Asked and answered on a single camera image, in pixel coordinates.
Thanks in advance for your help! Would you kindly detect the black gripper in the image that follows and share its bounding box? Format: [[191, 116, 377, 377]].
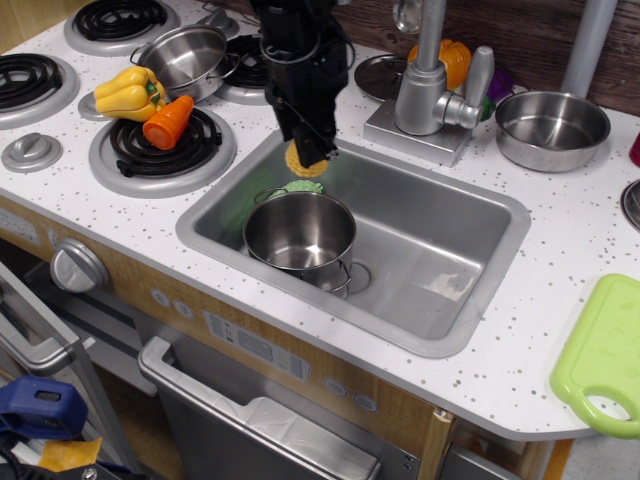
[[261, 34, 355, 168]]

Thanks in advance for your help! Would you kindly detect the yellow toy corn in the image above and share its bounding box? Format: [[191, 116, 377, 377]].
[[285, 141, 329, 179]]

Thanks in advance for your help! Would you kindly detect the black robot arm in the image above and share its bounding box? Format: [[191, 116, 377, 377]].
[[250, 1, 355, 168]]

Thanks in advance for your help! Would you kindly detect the steel pot in sink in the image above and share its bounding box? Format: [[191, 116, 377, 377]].
[[242, 187, 371, 298]]

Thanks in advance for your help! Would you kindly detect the dark round pot lid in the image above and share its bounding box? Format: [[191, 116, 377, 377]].
[[354, 54, 407, 101]]

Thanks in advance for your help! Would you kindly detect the steel pot on stove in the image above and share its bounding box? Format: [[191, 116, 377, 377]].
[[129, 24, 240, 103]]

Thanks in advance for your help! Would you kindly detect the grey plastic sink basin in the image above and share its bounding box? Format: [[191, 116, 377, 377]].
[[177, 133, 531, 358]]

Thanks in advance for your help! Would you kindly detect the green toy lettuce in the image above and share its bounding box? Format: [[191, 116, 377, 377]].
[[224, 179, 325, 239]]

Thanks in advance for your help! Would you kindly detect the back right stove burner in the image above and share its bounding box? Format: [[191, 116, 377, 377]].
[[215, 34, 268, 106]]

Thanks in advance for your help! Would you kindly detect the stove burner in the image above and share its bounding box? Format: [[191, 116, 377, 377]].
[[63, 0, 180, 57], [215, 34, 268, 106], [89, 108, 236, 199], [1, 53, 80, 130]]

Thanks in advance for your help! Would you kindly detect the grey toy faucet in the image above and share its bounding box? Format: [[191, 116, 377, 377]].
[[364, 0, 495, 167]]

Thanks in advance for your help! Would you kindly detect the orange toy carrot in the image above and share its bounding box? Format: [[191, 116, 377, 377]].
[[142, 95, 195, 150]]

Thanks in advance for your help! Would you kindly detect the steel ladle spoon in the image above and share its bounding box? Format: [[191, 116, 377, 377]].
[[392, 0, 423, 35]]

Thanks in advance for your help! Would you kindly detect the orange toy pepper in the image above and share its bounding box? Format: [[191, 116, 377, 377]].
[[438, 39, 472, 91]]

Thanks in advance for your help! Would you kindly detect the yellow toy bell pepper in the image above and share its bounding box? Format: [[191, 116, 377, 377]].
[[93, 66, 166, 123]]

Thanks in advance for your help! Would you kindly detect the front right stove burner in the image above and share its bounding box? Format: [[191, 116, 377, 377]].
[[89, 108, 236, 199]]

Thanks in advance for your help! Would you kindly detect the purple toy eggplant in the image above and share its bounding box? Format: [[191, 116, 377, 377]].
[[480, 67, 514, 122]]

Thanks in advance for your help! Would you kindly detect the steel bowl right of faucet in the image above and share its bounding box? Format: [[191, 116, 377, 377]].
[[495, 91, 611, 173]]

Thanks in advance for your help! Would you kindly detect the grey knob between burners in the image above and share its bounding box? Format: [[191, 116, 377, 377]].
[[77, 93, 110, 122]]

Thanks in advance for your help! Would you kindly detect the back left stove burner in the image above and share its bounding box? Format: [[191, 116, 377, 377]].
[[63, 0, 180, 57]]

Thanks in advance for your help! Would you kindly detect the grey oven dial knob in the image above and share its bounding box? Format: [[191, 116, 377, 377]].
[[49, 238, 110, 293]]

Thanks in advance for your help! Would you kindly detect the front left stove burner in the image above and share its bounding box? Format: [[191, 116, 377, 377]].
[[1, 53, 80, 130]]

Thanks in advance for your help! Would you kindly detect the grey knob on countertop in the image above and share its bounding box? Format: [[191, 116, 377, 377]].
[[1, 133, 62, 173]]

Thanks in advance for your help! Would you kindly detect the grey vertical pole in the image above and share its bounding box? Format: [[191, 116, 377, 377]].
[[560, 0, 618, 98]]

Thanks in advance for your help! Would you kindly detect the red object at edge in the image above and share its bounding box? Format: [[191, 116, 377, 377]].
[[629, 134, 640, 166]]

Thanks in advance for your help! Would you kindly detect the round lid at right edge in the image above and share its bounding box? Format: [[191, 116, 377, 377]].
[[620, 180, 640, 230]]

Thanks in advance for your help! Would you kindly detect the green plastic cutting board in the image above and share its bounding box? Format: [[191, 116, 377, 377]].
[[550, 274, 639, 439]]

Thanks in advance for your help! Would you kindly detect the blue clamp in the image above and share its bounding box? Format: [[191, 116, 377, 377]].
[[1, 376, 88, 440]]

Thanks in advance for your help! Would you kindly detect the grey dishwasher door handle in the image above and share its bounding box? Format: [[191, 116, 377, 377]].
[[138, 336, 382, 479]]

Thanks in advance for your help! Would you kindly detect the grey oven door handle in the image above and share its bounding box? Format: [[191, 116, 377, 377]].
[[0, 272, 81, 377]]

